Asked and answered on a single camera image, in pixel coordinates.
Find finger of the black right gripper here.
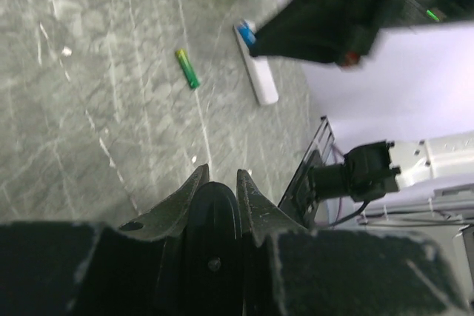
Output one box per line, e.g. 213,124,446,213
249,0,381,67

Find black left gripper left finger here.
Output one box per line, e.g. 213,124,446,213
1,164,210,315

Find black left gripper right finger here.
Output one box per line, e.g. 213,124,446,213
236,169,463,315

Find black remote control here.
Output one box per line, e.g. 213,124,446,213
183,182,243,315

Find blue battery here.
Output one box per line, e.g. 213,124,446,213
236,20,256,47

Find white remote control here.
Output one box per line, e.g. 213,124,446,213
233,20,279,106

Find green battery apart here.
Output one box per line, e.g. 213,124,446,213
175,49,200,90

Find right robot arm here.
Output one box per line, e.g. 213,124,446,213
237,0,473,203

